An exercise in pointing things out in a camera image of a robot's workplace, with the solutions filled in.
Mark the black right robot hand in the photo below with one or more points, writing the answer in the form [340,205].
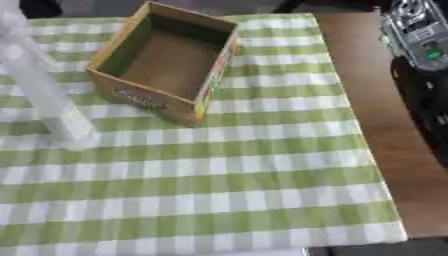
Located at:
[429,100]

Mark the tan cardboard box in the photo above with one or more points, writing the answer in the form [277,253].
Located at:
[169,63]

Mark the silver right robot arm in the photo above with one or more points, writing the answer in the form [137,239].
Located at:
[419,31]

